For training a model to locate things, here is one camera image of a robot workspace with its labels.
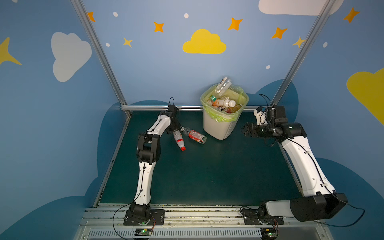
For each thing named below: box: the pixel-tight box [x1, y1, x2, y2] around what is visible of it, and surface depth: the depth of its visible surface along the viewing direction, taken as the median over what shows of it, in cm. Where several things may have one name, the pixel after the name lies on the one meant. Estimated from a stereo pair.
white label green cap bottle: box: [215, 76, 232, 96], surface depth 97 cm
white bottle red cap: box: [173, 130, 186, 152], surface depth 103 cm
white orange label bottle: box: [211, 98, 236, 108], surface depth 92 cm
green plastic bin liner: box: [200, 84, 249, 122], surface depth 95 cm
